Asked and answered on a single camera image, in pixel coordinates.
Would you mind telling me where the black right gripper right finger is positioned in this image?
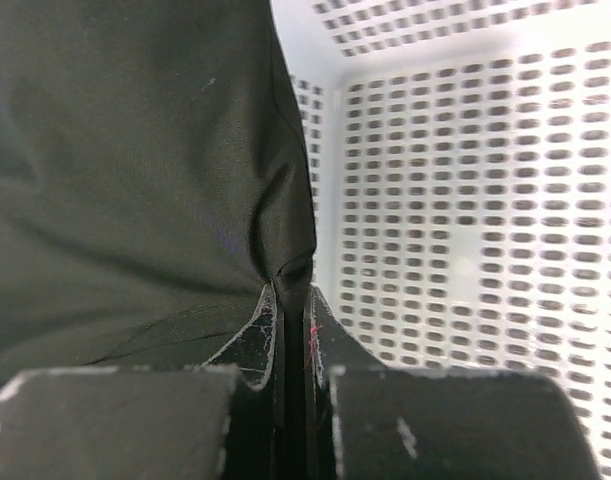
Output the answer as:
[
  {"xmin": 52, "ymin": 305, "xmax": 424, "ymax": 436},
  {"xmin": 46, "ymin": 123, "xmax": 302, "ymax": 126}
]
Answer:
[{"xmin": 303, "ymin": 287, "xmax": 599, "ymax": 479}]

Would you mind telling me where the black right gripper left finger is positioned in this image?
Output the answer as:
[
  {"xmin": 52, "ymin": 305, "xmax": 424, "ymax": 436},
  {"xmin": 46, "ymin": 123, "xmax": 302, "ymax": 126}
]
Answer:
[{"xmin": 0, "ymin": 286, "xmax": 283, "ymax": 479}]

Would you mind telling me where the black garment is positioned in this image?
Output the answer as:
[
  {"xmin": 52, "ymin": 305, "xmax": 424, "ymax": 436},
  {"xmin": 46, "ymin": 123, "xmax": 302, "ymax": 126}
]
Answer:
[{"xmin": 0, "ymin": 1, "xmax": 316, "ymax": 388}]

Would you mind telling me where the white perforated plastic basket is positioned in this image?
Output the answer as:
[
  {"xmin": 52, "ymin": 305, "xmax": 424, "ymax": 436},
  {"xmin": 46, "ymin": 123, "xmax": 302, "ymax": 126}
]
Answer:
[{"xmin": 272, "ymin": 1, "xmax": 611, "ymax": 479}]

